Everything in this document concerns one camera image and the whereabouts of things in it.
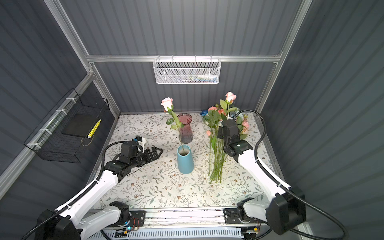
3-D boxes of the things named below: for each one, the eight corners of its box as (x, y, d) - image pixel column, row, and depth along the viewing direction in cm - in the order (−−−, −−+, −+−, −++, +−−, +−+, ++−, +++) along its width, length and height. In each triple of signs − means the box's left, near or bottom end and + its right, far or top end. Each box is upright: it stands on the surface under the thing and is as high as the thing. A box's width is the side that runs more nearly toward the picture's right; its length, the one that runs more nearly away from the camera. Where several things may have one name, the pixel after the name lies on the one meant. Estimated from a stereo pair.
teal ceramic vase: (176, 168, 93) (171, 151, 76) (185, 159, 97) (183, 141, 80) (186, 178, 89) (184, 162, 73) (195, 167, 93) (195, 151, 77)
